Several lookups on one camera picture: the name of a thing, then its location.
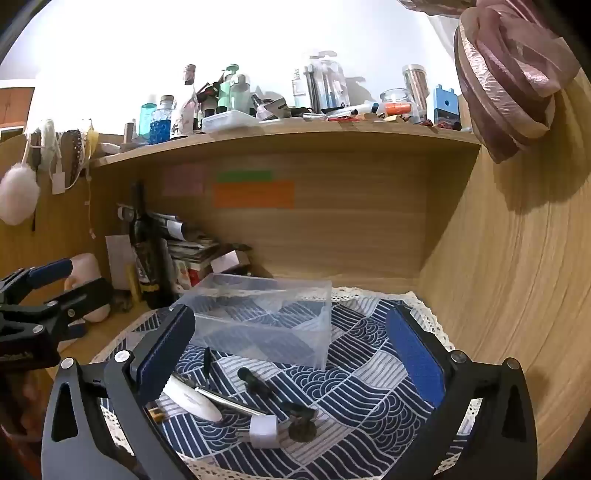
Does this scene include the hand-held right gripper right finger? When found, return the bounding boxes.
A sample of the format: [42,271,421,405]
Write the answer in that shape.
[386,306,539,480]

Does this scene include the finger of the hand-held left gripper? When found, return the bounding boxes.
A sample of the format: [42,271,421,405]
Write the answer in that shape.
[0,257,75,304]
[0,277,115,343]

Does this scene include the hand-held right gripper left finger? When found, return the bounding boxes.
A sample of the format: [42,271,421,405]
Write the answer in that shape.
[41,304,197,480]

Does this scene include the grey card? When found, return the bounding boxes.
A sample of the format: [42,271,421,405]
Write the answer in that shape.
[106,235,135,292]

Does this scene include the blue wave-patterned lace-edged cloth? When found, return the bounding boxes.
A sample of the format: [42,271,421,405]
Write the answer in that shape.
[90,286,483,480]

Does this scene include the dark wine bottle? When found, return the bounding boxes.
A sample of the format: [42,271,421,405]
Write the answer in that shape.
[129,182,174,310]

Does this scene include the thin metal tool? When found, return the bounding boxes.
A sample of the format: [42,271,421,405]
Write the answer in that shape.
[172,373,271,417]

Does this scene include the white fluffy pompom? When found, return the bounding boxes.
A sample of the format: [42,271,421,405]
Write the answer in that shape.
[0,161,41,226]

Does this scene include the black tube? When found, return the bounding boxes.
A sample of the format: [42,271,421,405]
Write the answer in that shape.
[237,367,278,398]

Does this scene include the clear plastic storage box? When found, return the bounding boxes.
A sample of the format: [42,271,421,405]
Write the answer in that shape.
[173,273,334,371]

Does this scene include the stack of books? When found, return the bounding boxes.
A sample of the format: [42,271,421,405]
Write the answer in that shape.
[157,212,223,296]

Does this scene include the small white box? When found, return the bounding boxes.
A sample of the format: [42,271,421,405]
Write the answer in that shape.
[210,249,252,274]

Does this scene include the white cube block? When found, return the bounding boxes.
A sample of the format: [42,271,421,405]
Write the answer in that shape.
[248,415,279,449]

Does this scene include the brown beaded headband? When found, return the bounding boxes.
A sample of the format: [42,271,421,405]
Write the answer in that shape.
[62,129,91,179]

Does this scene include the white fluffy hair band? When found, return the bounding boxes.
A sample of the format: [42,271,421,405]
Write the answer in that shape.
[27,119,59,163]

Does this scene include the black round-headed brush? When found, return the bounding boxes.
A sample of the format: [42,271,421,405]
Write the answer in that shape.
[279,401,319,442]

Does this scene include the pink sticky note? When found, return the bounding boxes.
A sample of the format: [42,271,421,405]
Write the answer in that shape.
[163,165,206,196]

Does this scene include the orange sticky note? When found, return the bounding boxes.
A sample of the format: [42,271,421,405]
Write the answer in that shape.
[213,181,295,209]

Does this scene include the teal bottle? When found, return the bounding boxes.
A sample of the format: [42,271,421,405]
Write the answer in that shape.
[140,94,158,142]

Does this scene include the blue liquid bottle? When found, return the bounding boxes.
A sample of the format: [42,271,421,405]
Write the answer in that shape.
[150,95,175,144]

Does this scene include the green sticky note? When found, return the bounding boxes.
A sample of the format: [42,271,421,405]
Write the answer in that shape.
[217,171,273,182]

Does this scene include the white pink spray bottle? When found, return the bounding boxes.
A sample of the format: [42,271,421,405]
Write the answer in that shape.
[178,65,202,137]

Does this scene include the white plastic tray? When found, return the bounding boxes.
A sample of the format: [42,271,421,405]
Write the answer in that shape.
[202,110,260,135]

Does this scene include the wooden shelf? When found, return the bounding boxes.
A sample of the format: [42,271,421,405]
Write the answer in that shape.
[90,119,484,168]

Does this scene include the green pump bottle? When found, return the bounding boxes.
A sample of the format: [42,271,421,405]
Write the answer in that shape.
[217,64,241,114]

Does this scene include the blue box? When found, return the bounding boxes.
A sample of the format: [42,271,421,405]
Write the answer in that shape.
[433,85,462,126]

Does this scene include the white syringe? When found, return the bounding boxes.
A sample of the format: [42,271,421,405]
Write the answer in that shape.
[330,104,380,119]

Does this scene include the pale green clear bottle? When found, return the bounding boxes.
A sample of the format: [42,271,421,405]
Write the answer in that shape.
[230,74,253,114]

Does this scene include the glass jar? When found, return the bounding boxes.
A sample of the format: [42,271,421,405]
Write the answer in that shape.
[379,89,414,119]

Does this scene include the black white case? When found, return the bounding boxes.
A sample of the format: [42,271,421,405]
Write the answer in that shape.
[261,98,292,122]

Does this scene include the tall clear canister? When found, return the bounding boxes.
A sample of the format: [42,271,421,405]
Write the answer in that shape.
[402,65,430,119]

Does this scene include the clear jar with brushes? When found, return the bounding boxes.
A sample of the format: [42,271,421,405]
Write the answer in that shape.
[305,54,348,114]

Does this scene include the small clear bottle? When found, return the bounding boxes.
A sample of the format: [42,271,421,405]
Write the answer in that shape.
[292,68,308,110]

